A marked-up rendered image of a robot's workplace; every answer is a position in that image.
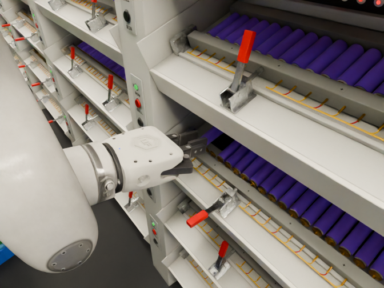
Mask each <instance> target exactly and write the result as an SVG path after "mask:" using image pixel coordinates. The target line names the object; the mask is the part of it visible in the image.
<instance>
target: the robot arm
mask: <svg viewBox="0 0 384 288"><path fill-rule="evenodd" d="M207 140H208V139H207V138H206V137H202V138H198V131H196V130H193V131H189V132H186V133H182V134H179V136H178V135H177V134H169V135H165V134H164V133H162V132H161V131H159V130H158V129H157V128H156V127H153V126H146V127H142V128H139V129H135V130H131V131H127V132H125V133H121V134H118V135H115V136H113V137H110V138H108V139H106V140H104V141H102V142H98V141H95V142H91V143H86V144H83V145H78V146H74V147H69V148H66V149H62V147H61V145H60V143H59V141H58V139H57V137H56V136H55V134H54V132H53V130H52V128H51V126H50V124H49V122H48V121H47V119H46V117H45V115H44V113H43V111H42V109H41V108H40V106H39V104H38V102H37V100H36V98H35V97H34V95H33V93H32V92H31V90H30V88H29V86H28V84H27V82H26V81H25V79H24V77H23V75H22V73H21V71H20V69H19V67H18V65H17V63H16V61H15V59H14V57H13V55H12V53H11V51H10V49H9V47H8V45H7V43H6V41H5V39H4V37H3V35H2V33H1V31H0V241H1V242H2V243H3V244H4V245H5V246H6V247H7V248H8V249H9V250H10V251H12V252H13V253H14V254H15V255H16V256H17V257H18V258H20V259H21V260H23V261H24V262H25V263H26V264H28V265H29V266H31V267H33V268H35V269H37V270H39V271H42V272H46V273H64V272H67V271H70V270H72V269H74V268H76V267H78V266H79V265H81V264H82V263H84V262H85V261H86V260H87V259H88V257H89V256H91V254H92V252H93V251H94V249H95V246H96V244H97V240H98V224H97V220H96V218H95V215H94V213H93V210H92V208H91V206H92V205H95V204H98V203H100V202H103V201H106V200H108V199H112V198H114V197H115V194H116V193H119V192H123V193H126V192H131V191H137V190H142V189H146V188H150V187H153V186H157V185H161V184H163V183H166V182H169V181H172V180H174V179H176V178H178V177H179V176H180V175H181V174H191V173H192V172H193V163H192V161H191V160H190V158H192V157H196V156H198V155H201V154H204V153H205V152H206V146H207Z"/></svg>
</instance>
